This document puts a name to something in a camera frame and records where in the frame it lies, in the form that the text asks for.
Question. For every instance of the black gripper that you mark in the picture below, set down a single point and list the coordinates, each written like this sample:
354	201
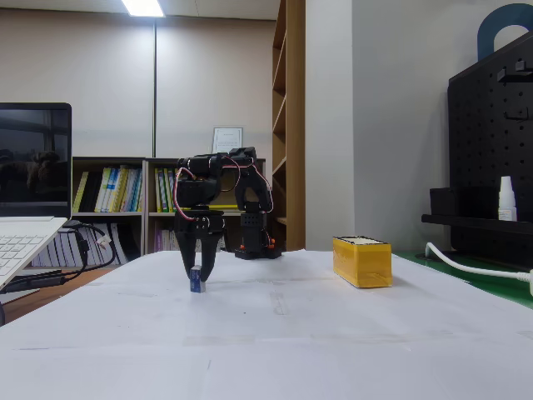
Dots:
200	223

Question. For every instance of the small blue block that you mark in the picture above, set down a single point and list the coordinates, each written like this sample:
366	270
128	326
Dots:
197	282

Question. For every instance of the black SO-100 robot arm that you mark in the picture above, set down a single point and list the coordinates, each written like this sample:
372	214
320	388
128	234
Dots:
250	187

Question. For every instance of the yellow rectangular box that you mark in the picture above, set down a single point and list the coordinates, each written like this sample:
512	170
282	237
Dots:
366	264

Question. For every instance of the orange black table clamp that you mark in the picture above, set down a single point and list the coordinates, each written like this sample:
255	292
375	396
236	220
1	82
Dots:
272	243
241	247

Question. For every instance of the flat yellow folder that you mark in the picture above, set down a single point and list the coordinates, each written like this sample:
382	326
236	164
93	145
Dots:
227	207

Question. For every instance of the low wooden bookshelf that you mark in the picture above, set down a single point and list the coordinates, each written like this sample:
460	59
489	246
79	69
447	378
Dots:
162	160
108	160

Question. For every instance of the white paper table cover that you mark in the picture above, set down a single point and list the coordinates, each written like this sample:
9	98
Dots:
266	333

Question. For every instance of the framed white certificate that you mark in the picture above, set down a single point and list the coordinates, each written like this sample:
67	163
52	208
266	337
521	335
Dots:
227	139

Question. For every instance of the tall wooden bookshelf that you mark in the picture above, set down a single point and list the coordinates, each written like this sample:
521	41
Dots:
293	125

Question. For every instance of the white laptop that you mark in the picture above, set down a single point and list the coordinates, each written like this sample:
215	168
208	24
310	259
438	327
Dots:
33	162

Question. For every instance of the black cup holder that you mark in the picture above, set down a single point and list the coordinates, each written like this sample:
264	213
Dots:
443	202

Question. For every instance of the ceiling light panel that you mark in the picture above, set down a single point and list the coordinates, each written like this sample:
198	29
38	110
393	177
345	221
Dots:
142	7

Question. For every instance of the black pegboard shelf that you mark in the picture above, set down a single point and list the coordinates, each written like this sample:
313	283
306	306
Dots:
470	223

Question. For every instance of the green desk mat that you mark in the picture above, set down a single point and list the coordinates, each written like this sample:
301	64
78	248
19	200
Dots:
479	283

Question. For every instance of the black pegboard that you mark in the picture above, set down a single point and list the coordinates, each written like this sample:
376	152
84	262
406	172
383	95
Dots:
487	137

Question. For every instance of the small white bottle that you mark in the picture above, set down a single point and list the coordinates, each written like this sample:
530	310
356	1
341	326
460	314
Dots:
507	200

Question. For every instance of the white power strip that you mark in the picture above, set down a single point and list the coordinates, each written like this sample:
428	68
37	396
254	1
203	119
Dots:
531	283

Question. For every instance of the blue arch sign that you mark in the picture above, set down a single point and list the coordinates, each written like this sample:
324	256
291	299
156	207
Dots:
485	33

